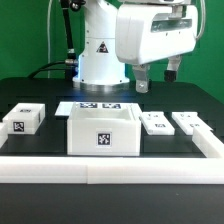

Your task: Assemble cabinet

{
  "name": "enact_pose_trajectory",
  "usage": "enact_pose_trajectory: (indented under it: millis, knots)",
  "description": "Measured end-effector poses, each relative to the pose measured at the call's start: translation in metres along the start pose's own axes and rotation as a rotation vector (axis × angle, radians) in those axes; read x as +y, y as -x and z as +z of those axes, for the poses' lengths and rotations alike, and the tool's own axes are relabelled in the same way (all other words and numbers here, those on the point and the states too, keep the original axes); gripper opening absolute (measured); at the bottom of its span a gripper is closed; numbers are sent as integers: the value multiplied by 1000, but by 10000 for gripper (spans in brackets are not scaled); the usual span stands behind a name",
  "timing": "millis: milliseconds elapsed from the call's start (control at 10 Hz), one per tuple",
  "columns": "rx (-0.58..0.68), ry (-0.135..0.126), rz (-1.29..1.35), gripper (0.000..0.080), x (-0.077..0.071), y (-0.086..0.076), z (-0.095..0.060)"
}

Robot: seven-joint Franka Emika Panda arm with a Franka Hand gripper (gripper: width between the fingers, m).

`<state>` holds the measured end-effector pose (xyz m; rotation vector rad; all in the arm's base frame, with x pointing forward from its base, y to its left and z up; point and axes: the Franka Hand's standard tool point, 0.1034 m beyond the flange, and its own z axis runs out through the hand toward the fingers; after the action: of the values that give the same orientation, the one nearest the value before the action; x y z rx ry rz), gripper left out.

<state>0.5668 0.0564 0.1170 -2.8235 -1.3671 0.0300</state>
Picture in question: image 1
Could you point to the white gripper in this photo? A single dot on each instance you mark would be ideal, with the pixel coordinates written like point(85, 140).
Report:
point(147, 33)

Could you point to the white cabinet door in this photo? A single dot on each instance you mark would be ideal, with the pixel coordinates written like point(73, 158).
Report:
point(187, 121)
point(155, 123)

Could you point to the white cabinet body box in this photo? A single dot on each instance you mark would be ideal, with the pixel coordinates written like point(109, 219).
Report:
point(103, 133)

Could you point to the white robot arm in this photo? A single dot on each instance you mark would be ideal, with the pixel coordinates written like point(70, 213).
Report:
point(99, 68)

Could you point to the white cabinet top block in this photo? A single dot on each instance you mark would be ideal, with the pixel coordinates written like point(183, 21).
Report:
point(25, 118)

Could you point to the white marker base sheet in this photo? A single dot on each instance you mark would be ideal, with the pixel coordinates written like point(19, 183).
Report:
point(65, 107)

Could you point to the white right fence rail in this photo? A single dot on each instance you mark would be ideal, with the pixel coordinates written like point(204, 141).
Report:
point(208, 143)

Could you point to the white fence rail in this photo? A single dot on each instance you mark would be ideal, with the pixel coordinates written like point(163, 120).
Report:
point(3, 134)
point(208, 143)
point(84, 170)

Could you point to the white left fence rail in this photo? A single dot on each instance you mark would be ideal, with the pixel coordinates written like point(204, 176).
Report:
point(3, 134)

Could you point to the white front fence rail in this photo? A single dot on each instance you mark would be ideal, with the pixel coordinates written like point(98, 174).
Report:
point(84, 170)

